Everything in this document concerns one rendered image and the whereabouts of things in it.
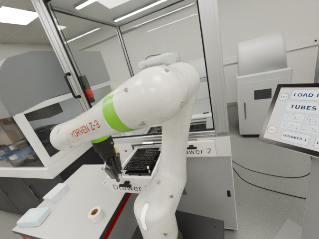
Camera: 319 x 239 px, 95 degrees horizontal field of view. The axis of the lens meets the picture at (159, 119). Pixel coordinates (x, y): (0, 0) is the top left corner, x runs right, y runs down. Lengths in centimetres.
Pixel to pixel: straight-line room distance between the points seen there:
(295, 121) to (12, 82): 169
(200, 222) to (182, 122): 46
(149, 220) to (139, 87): 39
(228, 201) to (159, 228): 87
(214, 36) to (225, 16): 318
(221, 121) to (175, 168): 47
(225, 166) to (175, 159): 60
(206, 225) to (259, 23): 379
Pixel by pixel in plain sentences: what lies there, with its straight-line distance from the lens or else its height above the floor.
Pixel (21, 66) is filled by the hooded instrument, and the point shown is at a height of 168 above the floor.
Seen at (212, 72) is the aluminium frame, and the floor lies 133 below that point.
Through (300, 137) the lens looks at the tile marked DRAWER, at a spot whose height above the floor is 101.
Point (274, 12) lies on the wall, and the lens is 410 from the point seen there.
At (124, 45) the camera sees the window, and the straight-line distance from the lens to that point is 98.
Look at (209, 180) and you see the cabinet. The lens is 120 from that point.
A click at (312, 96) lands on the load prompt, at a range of 92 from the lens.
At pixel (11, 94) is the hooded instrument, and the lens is 144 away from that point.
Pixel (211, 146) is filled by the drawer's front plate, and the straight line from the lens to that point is 99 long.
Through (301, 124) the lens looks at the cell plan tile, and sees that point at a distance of 89.
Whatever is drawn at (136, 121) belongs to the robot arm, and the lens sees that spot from 31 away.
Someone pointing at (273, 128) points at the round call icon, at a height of 102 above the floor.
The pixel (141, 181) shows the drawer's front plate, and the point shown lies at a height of 91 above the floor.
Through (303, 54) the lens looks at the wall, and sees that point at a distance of 426.
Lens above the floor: 144
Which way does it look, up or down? 20 degrees down
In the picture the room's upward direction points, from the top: 15 degrees counter-clockwise
